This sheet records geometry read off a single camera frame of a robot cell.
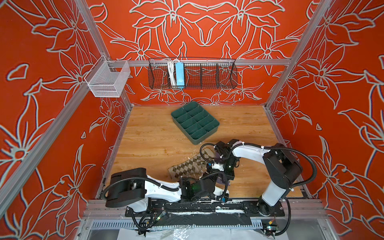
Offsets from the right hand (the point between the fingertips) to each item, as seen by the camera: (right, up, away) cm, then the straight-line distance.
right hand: (222, 179), depth 83 cm
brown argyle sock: (-17, +6, +4) cm, 18 cm away
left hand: (-4, +6, -7) cm, 10 cm away
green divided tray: (-15, +32, +19) cm, 41 cm away
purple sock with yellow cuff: (-4, +5, -13) cm, 15 cm away
